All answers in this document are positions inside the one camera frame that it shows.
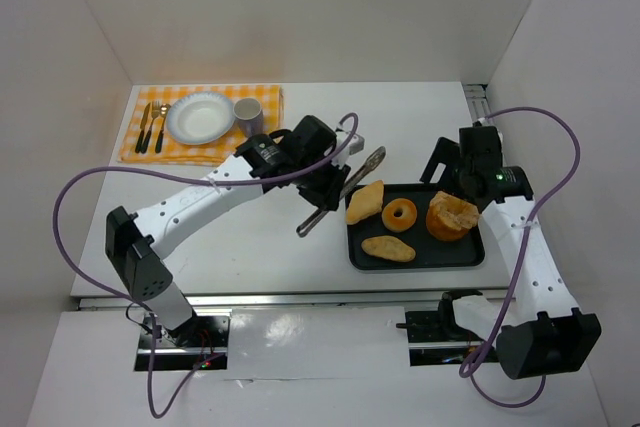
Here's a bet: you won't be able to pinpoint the flat triangular bread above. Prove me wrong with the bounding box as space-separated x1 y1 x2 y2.
345 180 384 225

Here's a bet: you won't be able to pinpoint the oval flat bread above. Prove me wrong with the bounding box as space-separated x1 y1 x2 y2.
361 235 416 263

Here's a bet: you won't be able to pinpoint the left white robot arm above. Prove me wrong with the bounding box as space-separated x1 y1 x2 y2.
105 115 364 345

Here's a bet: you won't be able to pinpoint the white plate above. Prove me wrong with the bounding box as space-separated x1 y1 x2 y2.
166 91 235 146

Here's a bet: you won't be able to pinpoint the black handled fork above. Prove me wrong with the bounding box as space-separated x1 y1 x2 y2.
139 101 161 153

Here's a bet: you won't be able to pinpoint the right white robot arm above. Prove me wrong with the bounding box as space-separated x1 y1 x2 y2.
421 126 602 380

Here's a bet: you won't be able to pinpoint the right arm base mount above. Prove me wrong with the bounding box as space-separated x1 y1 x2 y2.
396 289 482 367

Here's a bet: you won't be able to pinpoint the yellow checkered cloth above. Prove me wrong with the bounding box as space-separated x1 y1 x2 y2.
116 84 284 166

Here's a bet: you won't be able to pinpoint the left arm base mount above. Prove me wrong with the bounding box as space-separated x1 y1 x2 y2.
124 304 231 372

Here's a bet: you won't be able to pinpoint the tall sugared pastry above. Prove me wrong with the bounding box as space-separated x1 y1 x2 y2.
426 191 480 242

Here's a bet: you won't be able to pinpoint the aluminium front rail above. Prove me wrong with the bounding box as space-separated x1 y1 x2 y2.
75 288 506 312

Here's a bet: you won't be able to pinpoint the ring donut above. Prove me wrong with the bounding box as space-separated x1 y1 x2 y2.
382 198 418 233

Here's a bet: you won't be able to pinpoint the purple mug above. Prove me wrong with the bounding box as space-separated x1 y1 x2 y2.
233 98 264 138

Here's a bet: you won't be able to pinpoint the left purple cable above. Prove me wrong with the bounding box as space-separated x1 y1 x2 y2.
52 112 360 420

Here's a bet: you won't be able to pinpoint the black handled spoon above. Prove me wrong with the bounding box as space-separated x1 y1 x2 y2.
154 104 171 154

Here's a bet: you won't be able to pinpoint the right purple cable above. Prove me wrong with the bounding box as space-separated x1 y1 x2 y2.
458 106 582 408

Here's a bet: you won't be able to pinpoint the metal tongs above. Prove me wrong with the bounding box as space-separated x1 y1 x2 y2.
296 146 386 238

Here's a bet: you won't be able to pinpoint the aluminium corner rail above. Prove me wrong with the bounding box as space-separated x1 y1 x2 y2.
462 84 491 122

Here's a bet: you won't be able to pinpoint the black tray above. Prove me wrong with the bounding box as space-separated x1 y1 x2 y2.
347 183 485 272

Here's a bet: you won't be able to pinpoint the purple cable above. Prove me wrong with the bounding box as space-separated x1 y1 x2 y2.
52 112 360 420
458 106 582 408

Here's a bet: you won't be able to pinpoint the black handled knife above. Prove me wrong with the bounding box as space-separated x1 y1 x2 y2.
134 103 151 154

